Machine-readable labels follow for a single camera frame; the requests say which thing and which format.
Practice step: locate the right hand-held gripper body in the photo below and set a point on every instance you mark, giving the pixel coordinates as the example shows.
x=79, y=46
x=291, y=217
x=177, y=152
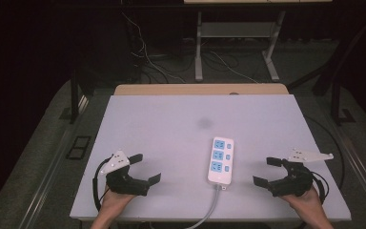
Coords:
x=294, y=181

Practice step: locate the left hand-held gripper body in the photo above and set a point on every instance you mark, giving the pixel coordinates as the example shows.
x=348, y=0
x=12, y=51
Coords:
x=125, y=184

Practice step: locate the person's left hand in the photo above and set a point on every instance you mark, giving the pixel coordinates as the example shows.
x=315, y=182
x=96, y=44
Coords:
x=114, y=203

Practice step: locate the person's right hand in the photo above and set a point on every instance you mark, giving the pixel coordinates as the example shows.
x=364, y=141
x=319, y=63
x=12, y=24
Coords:
x=305, y=203

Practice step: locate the white power strip blue sockets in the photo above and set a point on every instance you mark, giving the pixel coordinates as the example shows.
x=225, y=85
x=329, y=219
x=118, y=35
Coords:
x=220, y=160

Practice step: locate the black metal stand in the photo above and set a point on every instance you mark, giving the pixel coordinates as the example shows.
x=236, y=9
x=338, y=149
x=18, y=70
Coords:
x=336, y=95

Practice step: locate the grey metal table stand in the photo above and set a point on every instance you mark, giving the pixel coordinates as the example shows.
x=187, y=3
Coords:
x=238, y=30

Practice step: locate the black floor socket frame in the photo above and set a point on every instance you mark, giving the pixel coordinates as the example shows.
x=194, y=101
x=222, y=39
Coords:
x=79, y=147

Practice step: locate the metal floor rail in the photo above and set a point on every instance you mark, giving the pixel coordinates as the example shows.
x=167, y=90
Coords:
x=49, y=171
x=360, y=165

